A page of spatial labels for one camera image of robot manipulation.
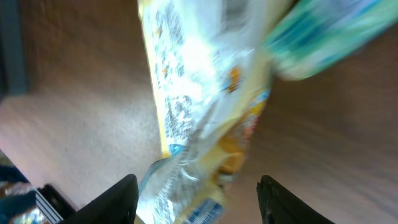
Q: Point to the yellow white snack bag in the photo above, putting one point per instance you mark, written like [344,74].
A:
[211,80]

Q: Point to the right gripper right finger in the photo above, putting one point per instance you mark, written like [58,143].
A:
[280,206]

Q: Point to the grey plastic mesh basket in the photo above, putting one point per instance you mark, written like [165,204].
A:
[14,77]

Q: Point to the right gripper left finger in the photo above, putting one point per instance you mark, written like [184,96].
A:
[117,205]

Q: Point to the small teal white packet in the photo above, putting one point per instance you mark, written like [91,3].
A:
[315,34]

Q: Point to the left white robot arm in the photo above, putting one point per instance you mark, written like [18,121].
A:
[21,202]

